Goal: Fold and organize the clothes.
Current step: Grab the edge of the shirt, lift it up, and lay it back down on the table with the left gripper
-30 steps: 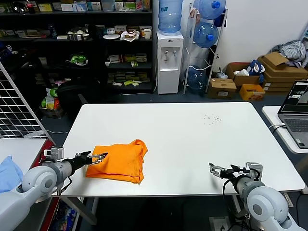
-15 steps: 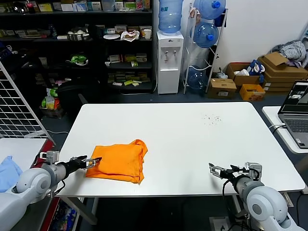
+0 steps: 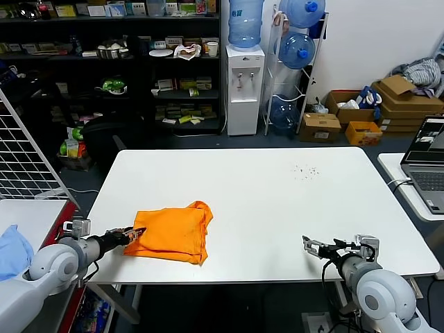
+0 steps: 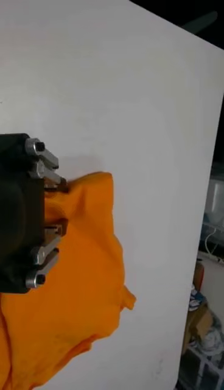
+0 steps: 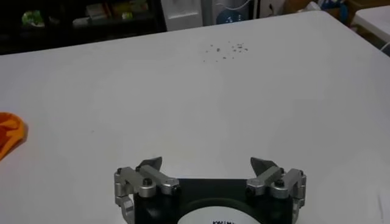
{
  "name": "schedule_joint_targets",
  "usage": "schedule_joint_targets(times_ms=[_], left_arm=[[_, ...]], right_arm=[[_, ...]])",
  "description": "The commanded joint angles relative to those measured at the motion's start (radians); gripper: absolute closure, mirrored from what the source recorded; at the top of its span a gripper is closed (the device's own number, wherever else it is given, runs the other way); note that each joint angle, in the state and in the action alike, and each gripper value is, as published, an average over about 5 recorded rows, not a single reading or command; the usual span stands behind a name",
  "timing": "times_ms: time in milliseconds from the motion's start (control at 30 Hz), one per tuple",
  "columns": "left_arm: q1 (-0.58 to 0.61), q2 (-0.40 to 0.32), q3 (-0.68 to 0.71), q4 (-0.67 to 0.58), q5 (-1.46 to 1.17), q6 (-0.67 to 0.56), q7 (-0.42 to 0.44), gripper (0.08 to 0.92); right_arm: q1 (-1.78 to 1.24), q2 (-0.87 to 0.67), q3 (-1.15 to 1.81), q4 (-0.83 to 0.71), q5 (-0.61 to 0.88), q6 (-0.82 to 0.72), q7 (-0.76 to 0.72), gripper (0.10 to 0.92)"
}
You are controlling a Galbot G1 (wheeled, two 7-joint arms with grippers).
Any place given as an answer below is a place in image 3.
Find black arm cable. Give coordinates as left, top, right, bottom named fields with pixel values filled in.
left=81, top=259, right=100, bottom=284
left=321, top=259, right=336, bottom=313

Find white wire grid panel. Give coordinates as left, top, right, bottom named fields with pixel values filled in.
left=0, top=85, right=80, bottom=209

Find blue water jug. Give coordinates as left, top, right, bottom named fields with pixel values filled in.
left=278, top=0, right=327, bottom=29
left=277, top=31, right=316, bottom=70
left=227, top=0, right=266, bottom=52
left=268, top=94, right=301, bottom=135

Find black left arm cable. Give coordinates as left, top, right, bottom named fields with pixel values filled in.
left=81, top=259, right=100, bottom=284

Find light blue cloth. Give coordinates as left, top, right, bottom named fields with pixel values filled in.
left=0, top=224, right=35, bottom=282

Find green vegetable bag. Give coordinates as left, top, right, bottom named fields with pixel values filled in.
left=102, top=78, right=128, bottom=96

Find white laptop cable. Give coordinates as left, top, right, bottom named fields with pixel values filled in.
left=386, top=178, right=413, bottom=190

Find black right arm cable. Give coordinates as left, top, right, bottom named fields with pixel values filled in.
left=321, top=259, right=336, bottom=313

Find black office chair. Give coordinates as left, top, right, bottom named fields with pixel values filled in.
left=81, top=112, right=148, bottom=167

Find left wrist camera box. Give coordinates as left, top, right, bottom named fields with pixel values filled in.
left=63, top=218, right=92, bottom=239

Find metal bowl with buns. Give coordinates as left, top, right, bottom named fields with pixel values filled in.
left=97, top=40, right=130, bottom=60

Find open brown cardboard box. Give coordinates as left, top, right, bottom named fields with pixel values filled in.
left=325, top=89, right=377, bottom=126

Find grey clothes pile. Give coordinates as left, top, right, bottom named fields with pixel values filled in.
left=391, top=58, right=444, bottom=87

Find grey laptop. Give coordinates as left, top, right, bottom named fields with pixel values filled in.
left=400, top=116, right=444, bottom=215

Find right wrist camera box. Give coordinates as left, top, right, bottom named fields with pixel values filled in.
left=353, top=234, right=380, bottom=260

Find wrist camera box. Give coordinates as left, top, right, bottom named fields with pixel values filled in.
left=353, top=234, right=380, bottom=260
left=63, top=218, right=92, bottom=239

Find basket of snack packs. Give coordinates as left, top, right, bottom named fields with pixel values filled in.
left=56, top=126, right=96, bottom=171

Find cola bottle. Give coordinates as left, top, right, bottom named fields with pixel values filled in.
left=37, top=0, right=53, bottom=20

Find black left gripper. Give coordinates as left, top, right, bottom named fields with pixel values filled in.
left=98, top=226, right=148, bottom=251

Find red metal table frame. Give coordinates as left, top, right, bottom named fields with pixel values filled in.
left=40, top=200, right=87, bottom=333

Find yellow cardboard box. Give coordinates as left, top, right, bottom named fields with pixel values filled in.
left=345, top=121, right=384, bottom=146

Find white floor power strip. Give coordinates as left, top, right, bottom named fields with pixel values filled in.
left=404, top=277, right=424, bottom=300
left=301, top=311, right=334, bottom=333

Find black shelving unit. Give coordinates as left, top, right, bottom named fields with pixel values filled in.
left=0, top=0, right=222, bottom=136

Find blue and white bag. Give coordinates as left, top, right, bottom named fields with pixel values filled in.
left=356, top=86, right=384, bottom=110

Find stacked large cardboard boxes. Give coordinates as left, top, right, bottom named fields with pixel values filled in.
left=372, top=75, right=444, bottom=135

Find white water dispenser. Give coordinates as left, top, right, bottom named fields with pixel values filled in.
left=225, top=44, right=266, bottom=137

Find closed brown cardboard box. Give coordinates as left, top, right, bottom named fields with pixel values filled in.
left=299, top=112, right=342, bottom=144

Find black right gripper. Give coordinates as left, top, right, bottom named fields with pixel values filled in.
left=301, top=234, right=359, bottom=264

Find white plastic bread bag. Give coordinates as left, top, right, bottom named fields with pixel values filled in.
left=173, top=44, right=202, bottom=62

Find orange t-shirt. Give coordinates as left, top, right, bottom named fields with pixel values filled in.
left=123, top=200, right=214, bottom=266

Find white metal jug rack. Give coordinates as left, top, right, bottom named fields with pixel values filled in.
left=262, top=5, right=330, bottom=137

